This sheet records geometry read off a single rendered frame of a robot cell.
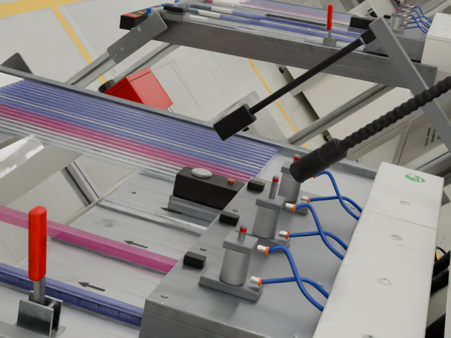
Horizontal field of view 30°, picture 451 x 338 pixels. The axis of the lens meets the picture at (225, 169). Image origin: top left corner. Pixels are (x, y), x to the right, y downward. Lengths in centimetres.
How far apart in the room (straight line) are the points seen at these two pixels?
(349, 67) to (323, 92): 338
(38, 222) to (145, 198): 35
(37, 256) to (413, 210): 43
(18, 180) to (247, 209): 108
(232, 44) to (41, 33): 130
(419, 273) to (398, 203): 18
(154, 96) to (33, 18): 157
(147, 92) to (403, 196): 86
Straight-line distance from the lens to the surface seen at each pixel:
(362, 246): 80
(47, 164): 185
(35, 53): 311
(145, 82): 174
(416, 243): 85
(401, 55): 88
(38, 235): 68
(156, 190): 104
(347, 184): 121
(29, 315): 71
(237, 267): 69
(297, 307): 70
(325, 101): 540
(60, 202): 272
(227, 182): 98
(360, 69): 201
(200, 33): 209
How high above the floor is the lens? 147
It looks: 22 degrees down
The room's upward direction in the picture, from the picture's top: 58 degrees clockwise
